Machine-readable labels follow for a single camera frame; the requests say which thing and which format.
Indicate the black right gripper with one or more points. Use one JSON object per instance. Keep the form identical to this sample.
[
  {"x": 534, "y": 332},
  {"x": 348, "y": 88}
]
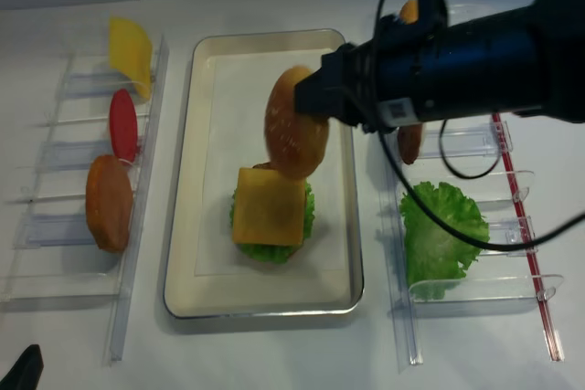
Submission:
[{"x": 342, "y": 88}]

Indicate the bun half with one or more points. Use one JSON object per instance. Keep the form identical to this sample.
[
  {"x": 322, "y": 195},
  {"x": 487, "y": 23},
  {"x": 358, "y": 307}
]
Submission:
[
  {"x": 409, "y": 13},
  {"x": 295, "y": 143}
]

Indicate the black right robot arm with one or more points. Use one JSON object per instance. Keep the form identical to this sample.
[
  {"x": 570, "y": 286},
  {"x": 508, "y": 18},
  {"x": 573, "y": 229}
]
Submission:
[{"x": 528, "y": 61}]

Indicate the brown meat patty in rack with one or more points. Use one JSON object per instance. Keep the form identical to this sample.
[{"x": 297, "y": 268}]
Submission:
[{"x": 409, "y": 142}]

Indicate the yellow cheese slice on burger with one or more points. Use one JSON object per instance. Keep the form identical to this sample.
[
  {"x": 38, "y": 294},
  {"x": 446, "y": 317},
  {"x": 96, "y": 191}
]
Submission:
[{"x": 268, "y": 209}]

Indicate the loose green lettuce leaf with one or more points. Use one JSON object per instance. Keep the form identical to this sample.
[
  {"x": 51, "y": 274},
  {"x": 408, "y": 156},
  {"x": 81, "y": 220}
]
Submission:
[{"x": 436, "y": 260}]

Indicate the yellow cheese slice in rack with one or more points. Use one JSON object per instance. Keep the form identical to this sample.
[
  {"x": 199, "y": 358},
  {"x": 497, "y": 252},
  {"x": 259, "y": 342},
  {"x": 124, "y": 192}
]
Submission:
[{"x": 130, "y": 52}]

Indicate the red tomato slice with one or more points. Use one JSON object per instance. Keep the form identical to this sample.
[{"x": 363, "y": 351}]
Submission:
[{"x": 123, "y": 126}]

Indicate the white paper liner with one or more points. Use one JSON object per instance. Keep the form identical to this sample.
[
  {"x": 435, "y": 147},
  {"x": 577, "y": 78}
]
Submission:
[{"x": 242, "y": 85}]

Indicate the brown patty in burger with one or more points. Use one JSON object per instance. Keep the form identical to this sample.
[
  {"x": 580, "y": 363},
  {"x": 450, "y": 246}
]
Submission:
[{"x": 264, "y": 166}]

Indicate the cream metal tray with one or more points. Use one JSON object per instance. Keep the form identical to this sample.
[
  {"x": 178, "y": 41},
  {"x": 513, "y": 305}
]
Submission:
[{"x": 191, "y": 296}]

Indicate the right clear acrylic rack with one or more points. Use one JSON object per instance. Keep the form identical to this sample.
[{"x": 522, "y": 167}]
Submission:
[{"x": 497, "y": 283}]

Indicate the clear acrylic rack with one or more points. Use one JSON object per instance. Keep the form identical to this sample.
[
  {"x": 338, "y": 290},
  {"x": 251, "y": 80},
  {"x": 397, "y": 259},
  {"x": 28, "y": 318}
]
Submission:
[
  {"x": 50, "y": 259},
  {"x": 497, "y": 283}
]

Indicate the brown bun in left rack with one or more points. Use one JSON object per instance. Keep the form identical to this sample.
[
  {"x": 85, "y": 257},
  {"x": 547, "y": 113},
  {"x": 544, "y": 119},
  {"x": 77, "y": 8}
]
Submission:
[{"x": 108, "y": 203}]

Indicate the left clear acrylic rack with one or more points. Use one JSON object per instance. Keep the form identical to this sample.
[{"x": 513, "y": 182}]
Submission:
[{"x": 50, "y": 259}]

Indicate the black object at corner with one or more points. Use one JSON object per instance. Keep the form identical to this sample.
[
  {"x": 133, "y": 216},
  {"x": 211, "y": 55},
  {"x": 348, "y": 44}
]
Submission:
[{"x": 26, "y": 372}]

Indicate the red rail strip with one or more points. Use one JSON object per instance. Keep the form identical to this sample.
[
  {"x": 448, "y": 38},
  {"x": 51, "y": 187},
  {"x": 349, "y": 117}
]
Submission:
[{"x": 543, "y": 294}]

